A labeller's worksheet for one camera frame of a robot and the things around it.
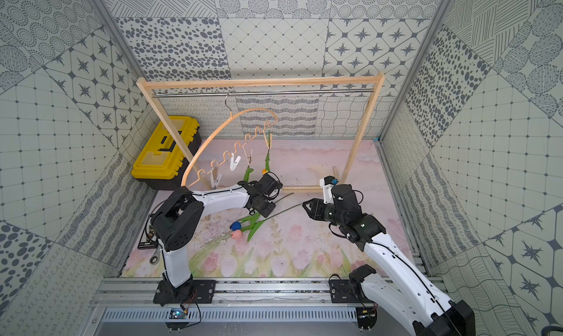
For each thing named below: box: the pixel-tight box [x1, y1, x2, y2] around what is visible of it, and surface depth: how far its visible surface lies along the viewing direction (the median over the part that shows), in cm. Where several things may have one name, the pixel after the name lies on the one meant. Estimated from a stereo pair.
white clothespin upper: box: [229, 152, 242, 171], surface depth 71 cm
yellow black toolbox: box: [131, 115, 203, 191], surface depth 92 cm
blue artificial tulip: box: [230, 203, 303, 232], surface depth 90 cm
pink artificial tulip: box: [230, 219, 266, 243], surface depth 89 cm
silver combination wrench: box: [149, 247, 161, 265], surface depth 83 cm
